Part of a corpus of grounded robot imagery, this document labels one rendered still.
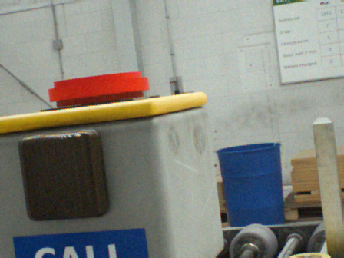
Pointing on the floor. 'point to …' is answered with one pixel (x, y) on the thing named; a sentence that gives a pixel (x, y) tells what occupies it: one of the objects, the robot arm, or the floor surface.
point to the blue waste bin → (253, 183)
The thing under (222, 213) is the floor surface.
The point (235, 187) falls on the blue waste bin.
